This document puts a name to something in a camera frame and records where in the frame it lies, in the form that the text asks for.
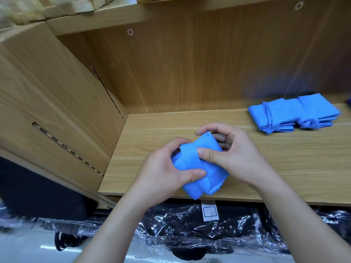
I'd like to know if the beige woven basket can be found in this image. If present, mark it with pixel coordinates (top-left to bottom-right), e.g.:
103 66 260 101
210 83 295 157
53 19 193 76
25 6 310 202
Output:
0 0 118 26

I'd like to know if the person's right hand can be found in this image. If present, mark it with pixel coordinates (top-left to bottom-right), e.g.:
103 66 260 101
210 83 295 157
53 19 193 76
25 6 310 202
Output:
195 122 276 191

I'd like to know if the person's right forearm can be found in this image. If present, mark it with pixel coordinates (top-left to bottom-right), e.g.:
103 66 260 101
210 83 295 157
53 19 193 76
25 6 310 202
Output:
257 174 351 263

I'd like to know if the white paper tag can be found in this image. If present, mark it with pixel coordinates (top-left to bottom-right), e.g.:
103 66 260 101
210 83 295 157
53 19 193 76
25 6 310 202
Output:
201 201 220 222

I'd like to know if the person's left forearm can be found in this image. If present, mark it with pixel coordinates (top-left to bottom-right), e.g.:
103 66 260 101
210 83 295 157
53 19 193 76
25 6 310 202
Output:
74 191 160 263

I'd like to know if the black plastic-wrapped bag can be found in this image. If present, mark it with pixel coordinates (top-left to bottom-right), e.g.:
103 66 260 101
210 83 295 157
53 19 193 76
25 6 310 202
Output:
264 205 351 251
0 201 138 251

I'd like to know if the wooden shelf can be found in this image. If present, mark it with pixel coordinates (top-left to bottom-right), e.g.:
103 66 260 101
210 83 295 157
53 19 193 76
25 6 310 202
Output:
0 0 351 209

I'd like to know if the light blue non-woven bag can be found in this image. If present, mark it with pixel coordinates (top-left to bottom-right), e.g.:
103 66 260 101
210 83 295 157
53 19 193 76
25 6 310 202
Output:
296 94 341 130
247 99 301 134
171 132 229 201

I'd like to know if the person's left hand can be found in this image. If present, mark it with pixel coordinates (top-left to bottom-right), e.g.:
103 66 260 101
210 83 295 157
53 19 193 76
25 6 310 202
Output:
131 137 208 210

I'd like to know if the black wrapped bag with tag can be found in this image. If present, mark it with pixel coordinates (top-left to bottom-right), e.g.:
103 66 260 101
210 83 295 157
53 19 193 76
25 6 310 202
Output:
136 201 265 255

